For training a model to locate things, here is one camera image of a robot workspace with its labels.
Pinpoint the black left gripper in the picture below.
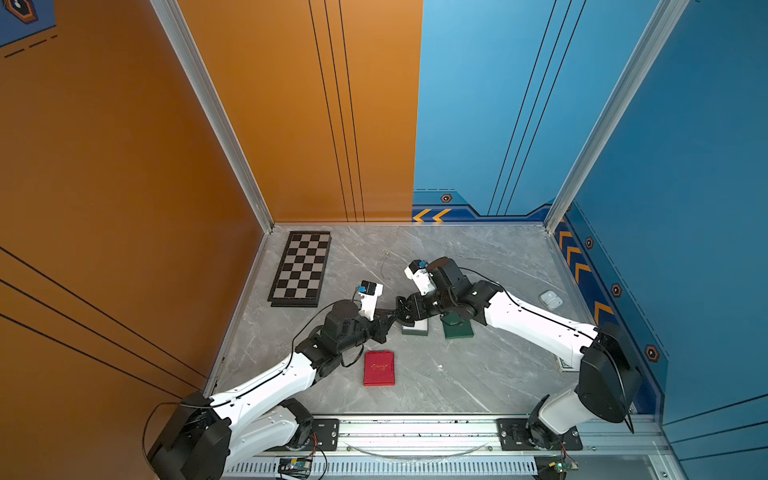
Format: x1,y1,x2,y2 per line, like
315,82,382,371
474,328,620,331
336,307,399,357

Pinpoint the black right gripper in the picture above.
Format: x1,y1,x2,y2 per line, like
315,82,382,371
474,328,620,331
396,289,457,320

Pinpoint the green booklet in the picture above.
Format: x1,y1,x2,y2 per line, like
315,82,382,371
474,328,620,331
442,320,474,340

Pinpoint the green jewelry box base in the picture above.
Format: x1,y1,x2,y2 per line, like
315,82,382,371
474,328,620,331
402,320,429,336

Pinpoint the red booklet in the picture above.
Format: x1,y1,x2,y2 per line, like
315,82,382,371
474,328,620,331
363,351,396,387

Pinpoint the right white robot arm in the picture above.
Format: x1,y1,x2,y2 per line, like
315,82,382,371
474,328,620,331
395,280,643,450

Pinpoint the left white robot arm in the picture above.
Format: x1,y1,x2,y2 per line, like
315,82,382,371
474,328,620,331
142,299,408,479

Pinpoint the black white chessboard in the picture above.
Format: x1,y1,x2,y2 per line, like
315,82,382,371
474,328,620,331
268,230,332,308

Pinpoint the clear plastic earphone case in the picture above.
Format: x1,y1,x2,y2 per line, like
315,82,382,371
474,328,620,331
539,290,564,311

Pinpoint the playing card deck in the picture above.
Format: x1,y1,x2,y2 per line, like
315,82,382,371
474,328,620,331
556,358,577,372

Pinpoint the left circuit board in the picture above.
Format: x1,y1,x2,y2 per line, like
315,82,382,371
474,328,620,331
277,457,314,480

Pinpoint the circuit board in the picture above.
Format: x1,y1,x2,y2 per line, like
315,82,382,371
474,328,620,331
533,457,579,480
277,457,314,480

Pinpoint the right circuit board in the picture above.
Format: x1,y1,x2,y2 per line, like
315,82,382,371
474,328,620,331
533,457,579,480

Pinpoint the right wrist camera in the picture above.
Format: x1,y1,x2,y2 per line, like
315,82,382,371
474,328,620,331
404,257,472,296

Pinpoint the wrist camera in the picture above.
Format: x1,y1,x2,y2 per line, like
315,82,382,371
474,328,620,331
357,280,383,321
404,257,472,296

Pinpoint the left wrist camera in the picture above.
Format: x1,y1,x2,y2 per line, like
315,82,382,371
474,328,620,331
357,280,383,321

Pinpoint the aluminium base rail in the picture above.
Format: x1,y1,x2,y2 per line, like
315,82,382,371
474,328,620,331
179,413,673,463

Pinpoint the aluminium corner post right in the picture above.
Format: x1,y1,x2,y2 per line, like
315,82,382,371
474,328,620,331
543,0,689,235

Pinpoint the aluminium corner post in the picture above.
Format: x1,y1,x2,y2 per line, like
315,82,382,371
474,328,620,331
150,0,274,233
543,0,689,235

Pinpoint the aluminium corner post left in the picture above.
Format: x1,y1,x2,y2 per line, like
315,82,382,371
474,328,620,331
150,0,274,233

